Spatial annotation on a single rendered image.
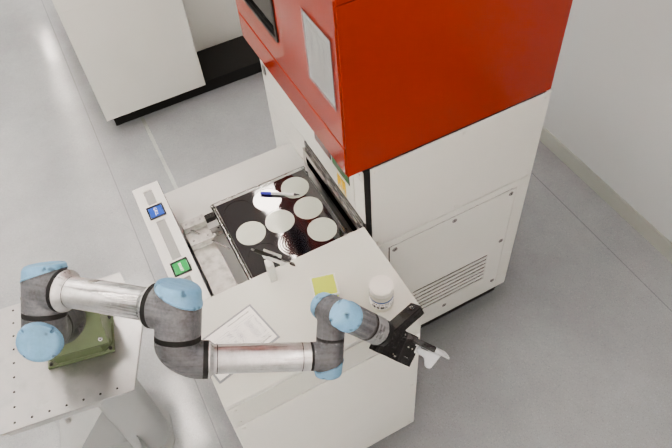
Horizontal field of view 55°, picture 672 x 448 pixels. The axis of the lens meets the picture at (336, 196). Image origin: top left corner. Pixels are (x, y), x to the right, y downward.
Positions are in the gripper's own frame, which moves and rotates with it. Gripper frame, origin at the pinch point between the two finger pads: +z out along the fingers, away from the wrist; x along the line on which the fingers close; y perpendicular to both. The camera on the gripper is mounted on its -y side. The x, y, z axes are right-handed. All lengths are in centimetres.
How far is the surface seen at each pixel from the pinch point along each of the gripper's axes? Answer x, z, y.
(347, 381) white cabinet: -27.3, 1.3, 19.8
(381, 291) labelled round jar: -11.8, -14.6, -8.3
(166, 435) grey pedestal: -116, 3, 76
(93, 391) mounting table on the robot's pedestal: -67, -55, 54
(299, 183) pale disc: -71, -19, -34
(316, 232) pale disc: -53, -15, -19
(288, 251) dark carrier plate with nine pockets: -54, -21, -9
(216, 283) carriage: -63, -35, 10
